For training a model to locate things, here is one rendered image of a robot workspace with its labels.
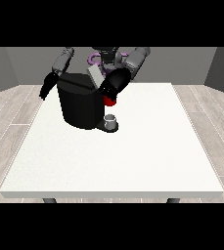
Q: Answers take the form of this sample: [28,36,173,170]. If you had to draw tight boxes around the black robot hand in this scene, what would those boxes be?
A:
[98,66,132,100]
[38,70,61,102]

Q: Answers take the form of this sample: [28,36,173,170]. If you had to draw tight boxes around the red pod holder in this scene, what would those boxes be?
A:
[103,95,117,107]

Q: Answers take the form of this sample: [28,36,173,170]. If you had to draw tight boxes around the pale grey machine lid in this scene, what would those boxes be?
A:
[86,63,106,90]

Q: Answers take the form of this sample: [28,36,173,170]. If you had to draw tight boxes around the black coffee machine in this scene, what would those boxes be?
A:
[56,72,119,134]

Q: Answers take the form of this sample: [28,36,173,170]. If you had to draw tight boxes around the grey robot trunk purple rings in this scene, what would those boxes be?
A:
[87,47,131,74]

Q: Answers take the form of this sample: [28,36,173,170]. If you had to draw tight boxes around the small grey cup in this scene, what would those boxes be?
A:
[104,113,118,131]

